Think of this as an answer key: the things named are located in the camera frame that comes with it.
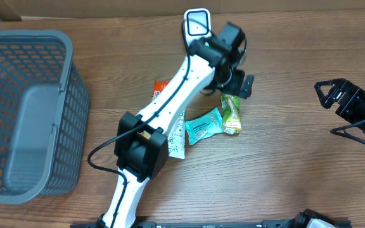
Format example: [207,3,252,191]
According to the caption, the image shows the red spaghetti packet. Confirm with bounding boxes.
[151,80,169,101]

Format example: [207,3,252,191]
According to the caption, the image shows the brown cardboard backdrop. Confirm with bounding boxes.
[0,0,365,21]

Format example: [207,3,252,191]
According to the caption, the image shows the grey plastic shopping basket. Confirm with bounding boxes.
[0,30,91,205]

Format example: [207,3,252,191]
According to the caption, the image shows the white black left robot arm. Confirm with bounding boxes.
[96,23,253,227]

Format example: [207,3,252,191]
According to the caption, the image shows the teal wet wipes packet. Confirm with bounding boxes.
[185,107,223,146]

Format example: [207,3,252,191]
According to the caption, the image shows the green snack packet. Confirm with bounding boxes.
[221,94,241,135]

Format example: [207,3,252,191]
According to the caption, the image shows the white tube gold cap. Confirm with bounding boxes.
[168,110,186,159]

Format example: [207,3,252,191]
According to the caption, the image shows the white barcode scanner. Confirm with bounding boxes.
[182,8,212,46]

